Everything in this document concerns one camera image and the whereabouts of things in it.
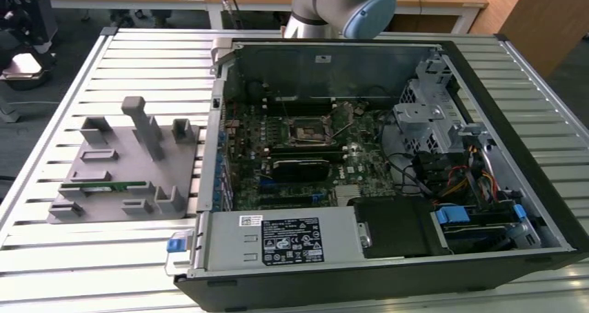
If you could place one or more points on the grey parts rack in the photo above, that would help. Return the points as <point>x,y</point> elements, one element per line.
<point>138,175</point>

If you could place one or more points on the blue disk carrier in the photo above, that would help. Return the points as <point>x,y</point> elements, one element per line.
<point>451,216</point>

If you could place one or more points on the black graphics card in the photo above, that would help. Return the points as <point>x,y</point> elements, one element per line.
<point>300,171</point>

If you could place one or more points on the black mesh waste bin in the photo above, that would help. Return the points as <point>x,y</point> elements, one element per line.
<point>26,85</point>

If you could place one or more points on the black open PC case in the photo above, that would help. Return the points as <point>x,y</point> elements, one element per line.
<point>368,287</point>

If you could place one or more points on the blue grey case latch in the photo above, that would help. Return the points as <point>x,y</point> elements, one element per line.
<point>175,245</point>

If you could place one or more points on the black plastic shroud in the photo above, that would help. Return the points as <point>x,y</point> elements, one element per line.
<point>396,227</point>

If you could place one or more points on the silver finned heatsink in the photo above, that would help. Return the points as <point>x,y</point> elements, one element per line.
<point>348,194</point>

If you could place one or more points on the blue drive latch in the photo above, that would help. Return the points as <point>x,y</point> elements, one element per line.
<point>519,212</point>

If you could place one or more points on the CPU socket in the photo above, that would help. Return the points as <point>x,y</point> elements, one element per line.
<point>308,132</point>

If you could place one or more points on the wooden desk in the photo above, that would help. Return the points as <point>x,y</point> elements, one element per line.
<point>428,1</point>

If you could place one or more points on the white case sticker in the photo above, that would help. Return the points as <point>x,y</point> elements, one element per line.
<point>324,59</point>

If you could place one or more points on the round coin battery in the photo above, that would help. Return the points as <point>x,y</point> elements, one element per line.
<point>362,108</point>

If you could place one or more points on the black rating label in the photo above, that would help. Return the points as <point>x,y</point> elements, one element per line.
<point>292,244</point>

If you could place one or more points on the white barcode sticker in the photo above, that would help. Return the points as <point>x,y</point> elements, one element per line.
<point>250,221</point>

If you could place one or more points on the green motherboard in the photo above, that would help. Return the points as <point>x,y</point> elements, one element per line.
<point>368,133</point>

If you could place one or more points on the grey power supply unit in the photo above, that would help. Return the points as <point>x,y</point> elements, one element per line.
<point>230,247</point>

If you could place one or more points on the dark RAM stick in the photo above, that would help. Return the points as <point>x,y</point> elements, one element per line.
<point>306,157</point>

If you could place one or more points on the green RAM stick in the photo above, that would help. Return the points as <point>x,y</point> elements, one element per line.
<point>119,185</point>

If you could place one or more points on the grey metal stand foot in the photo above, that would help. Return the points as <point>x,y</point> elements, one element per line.
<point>10,114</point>

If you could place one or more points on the wooden cabinet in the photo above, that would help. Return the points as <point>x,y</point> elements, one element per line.
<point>543,23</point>

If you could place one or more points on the silver drive cage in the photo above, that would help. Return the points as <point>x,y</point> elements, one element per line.
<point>419,120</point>

